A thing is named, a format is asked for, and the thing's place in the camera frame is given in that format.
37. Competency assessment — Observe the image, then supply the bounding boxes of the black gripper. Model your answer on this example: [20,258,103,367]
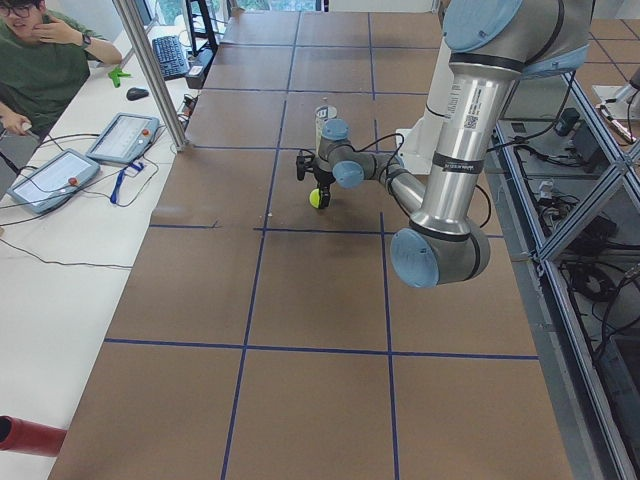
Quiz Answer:
[314,169,335,209]

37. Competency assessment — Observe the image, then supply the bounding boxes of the yellow tennis ball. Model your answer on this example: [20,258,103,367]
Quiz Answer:
[309,189,322,209]

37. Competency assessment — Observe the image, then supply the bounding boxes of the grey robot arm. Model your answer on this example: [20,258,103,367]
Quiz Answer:
[297,1,593,288]

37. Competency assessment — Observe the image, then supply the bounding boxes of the white tennis ball can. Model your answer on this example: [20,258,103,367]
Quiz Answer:
[314,104,337,150]

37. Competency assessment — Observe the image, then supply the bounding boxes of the black keyboard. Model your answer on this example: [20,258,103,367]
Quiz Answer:
[152,35,189,80]

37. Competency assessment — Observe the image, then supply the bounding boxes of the far teach pendant tablet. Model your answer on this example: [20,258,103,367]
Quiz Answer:
[86,113,160,165]

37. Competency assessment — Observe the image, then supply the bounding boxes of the teach pendant tablet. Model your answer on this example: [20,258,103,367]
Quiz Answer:
[8,149,100,214]
[86,113,160,165]

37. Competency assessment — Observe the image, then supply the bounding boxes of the black computer mouse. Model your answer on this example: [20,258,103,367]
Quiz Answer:
[126,87,149,101]

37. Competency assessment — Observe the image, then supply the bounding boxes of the green plastic clamp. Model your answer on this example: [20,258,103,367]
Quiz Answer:
[108,66,132,88]

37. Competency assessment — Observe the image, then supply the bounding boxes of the near teach pendant tablet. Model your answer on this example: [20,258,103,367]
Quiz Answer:
[8,149,100,214]

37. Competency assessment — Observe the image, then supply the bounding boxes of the person in green shirt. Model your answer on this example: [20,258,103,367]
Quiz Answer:
[1,1,122,137]

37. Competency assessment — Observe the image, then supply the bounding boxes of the red cylinder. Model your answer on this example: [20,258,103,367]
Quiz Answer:
[1,415,67,457]

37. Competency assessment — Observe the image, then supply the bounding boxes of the black camera cable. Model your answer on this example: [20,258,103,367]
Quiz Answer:
[349,133,494,231]

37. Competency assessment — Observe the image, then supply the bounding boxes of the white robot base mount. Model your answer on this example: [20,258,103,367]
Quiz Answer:
[396,110,443,175]

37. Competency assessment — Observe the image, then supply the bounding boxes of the blue lanyard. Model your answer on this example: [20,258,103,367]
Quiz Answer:
[109,158,146,205]

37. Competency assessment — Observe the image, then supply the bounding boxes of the aluminium frame post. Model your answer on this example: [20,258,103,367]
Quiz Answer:
[113,0,188,152]

